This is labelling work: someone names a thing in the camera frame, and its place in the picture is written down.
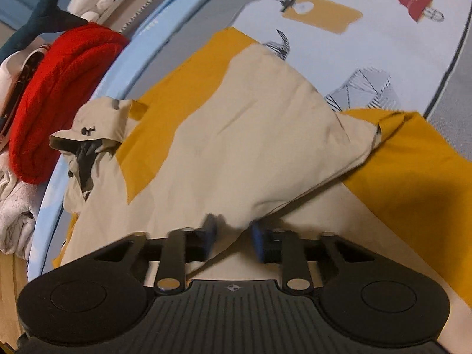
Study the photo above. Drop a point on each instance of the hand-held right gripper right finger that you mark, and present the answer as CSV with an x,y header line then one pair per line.
x,y
258,244

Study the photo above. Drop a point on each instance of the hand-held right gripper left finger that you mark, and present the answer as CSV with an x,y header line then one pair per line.
x,y
208,236

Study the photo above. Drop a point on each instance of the beige and yellow jacket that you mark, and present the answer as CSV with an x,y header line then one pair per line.
x,y
239,136

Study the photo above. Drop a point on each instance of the white fluffy cloth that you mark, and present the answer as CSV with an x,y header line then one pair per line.
x,y
14,210

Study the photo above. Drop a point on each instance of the red fleece blanket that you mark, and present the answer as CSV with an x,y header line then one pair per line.
x,y
59,92

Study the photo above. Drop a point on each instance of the grey mattress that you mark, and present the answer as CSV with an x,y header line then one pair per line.
x,y
155,0

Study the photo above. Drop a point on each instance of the white and pink garment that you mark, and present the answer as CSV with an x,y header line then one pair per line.
x,y
14,81

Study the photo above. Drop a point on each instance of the white plush toy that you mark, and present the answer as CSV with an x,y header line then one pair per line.
x,y
92,2

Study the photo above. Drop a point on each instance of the dark teal shark plush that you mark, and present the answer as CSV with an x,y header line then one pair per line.
x,y
40,14

